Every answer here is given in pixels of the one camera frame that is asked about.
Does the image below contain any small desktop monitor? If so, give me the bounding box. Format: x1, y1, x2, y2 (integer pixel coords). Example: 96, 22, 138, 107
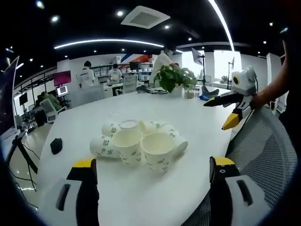
56, 85, 69, 97

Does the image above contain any green potted plant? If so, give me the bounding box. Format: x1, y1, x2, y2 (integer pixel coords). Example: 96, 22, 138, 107
153, 65, 198, 97

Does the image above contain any pile of paper cups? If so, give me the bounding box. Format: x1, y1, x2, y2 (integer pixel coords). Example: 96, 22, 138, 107
89, 119, 189, 175

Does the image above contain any person's right hand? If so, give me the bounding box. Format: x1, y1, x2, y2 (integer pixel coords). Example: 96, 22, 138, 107
250, 90, 266, 110

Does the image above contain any white desk partition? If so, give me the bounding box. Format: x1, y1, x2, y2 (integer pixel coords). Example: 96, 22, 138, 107
70, 84, 106, 108

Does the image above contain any thin black stand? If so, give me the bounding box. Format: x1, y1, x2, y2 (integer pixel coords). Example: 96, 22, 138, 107
226, 57, 236, 89

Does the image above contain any square ceiling air vent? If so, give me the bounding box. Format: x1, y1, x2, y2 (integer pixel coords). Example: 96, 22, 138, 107
120, 5, 171, 30

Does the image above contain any small glass jar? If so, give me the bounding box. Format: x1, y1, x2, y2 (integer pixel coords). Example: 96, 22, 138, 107
184, 85, 196, 99

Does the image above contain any black tripod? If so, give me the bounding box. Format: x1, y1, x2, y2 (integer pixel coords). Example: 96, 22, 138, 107
6, 134, 40, 192

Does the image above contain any dark bag with cables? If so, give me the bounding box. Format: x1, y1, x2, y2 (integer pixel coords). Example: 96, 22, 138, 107
135, 85, 170, 95

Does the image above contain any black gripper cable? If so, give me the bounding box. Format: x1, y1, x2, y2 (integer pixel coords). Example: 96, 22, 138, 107
253, 70, 260, 93

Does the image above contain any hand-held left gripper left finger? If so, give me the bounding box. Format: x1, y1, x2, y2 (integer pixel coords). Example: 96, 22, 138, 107
41, 158, 101, 226

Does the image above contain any curved ceiling light strip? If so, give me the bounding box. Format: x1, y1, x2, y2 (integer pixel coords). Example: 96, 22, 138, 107
207, 0, 235, 51
54, 38, 165, 50

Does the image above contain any person's dark torso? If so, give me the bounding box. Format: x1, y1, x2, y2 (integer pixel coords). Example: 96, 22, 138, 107
279, 35, 301, 134

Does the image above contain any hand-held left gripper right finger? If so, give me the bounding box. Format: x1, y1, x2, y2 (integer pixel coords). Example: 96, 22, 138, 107
208, 155, 274, 226

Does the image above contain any blue grey bag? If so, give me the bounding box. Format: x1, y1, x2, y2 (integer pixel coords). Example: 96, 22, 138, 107
199, 85, 220, 101

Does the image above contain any white table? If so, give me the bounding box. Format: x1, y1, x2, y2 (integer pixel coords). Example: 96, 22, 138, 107
32, 88, 238, 226

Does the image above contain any small black pouch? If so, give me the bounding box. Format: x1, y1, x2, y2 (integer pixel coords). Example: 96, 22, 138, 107
49, 137, 64, 155

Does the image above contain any pink wall screen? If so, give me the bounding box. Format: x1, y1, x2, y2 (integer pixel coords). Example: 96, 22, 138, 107
52, 70, 72, 87

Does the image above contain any dark tilted panel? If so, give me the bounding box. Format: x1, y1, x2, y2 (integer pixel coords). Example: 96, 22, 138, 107
0, 56, 20, 137

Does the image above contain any white office chair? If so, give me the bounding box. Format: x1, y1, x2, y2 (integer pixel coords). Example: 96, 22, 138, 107
121, 74, 139, 95
39, 98, 68, 124

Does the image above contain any grey mesh office chair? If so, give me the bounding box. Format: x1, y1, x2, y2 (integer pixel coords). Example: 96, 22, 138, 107
188, 107, 300, 226

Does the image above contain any monitor on black stand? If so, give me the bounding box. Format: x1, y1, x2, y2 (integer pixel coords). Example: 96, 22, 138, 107
191, 47, 213, 86

